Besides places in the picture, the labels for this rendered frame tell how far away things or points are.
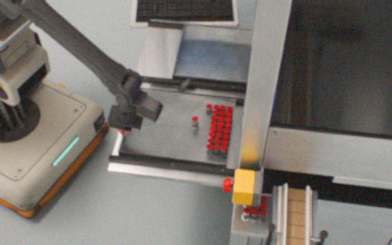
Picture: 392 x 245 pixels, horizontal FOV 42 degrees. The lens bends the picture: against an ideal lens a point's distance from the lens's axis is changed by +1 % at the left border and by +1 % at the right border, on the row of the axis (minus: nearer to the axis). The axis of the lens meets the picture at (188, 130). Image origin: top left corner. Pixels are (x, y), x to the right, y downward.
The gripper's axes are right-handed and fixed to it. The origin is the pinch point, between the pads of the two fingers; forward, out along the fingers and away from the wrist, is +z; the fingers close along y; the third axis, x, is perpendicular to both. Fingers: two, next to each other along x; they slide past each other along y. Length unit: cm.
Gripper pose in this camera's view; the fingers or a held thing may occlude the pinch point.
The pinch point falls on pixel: (124, 133)
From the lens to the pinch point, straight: 161.6
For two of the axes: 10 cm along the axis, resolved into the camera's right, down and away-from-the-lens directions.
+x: 1.4, -8.0, 5.9
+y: 9.7, 2.2, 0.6
